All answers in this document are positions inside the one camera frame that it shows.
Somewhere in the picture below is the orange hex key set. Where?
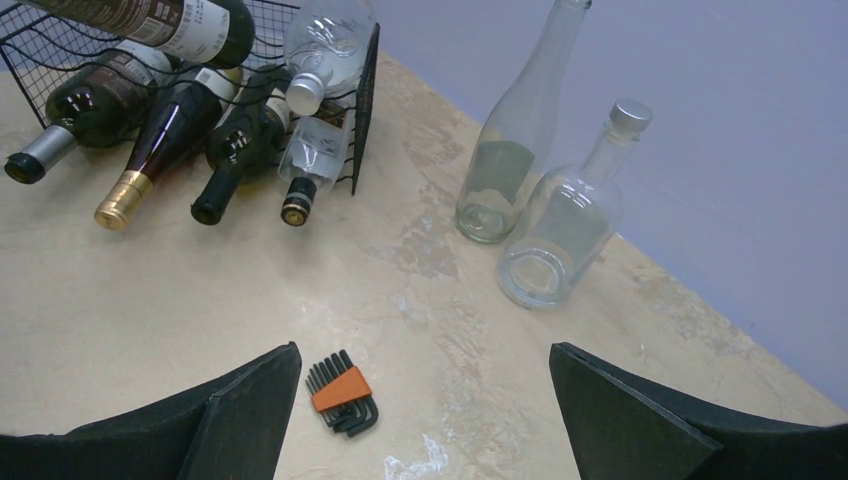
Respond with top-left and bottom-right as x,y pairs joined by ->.
305,349 -> 379,438

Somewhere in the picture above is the top clear bottle silver cap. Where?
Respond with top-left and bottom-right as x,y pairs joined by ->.
283,0 -> 376,116

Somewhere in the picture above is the clear flat bottle black cap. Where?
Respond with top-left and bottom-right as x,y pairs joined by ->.
278,100 -> 356,227

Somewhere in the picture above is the dark bottle grey foil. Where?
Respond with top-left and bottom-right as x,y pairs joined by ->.
4,40 -> 182,184

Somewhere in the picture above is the dark green bottle silver foil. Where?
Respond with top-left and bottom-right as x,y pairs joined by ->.
28,0 -> 255,69

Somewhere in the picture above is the black wire wine rack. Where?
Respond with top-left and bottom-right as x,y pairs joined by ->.
0,0 -> 382,197

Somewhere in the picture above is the dark bottle black cap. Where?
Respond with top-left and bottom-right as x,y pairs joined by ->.
191,64 -> 292,225

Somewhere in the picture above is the tall clear bottle no cap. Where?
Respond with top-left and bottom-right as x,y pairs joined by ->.
455,0 -> 592,244

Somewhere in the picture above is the clear round bottle silver cap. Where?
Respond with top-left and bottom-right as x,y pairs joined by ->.
497,98 -> 653,310

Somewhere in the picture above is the red wine bottle gold foil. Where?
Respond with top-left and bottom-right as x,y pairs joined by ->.
94,67 -> 243,231

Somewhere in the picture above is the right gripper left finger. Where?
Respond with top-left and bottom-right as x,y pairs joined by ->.
1,342 -> 302,479

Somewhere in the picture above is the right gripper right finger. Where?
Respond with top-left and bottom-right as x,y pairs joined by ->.
549,342 -> 847,479

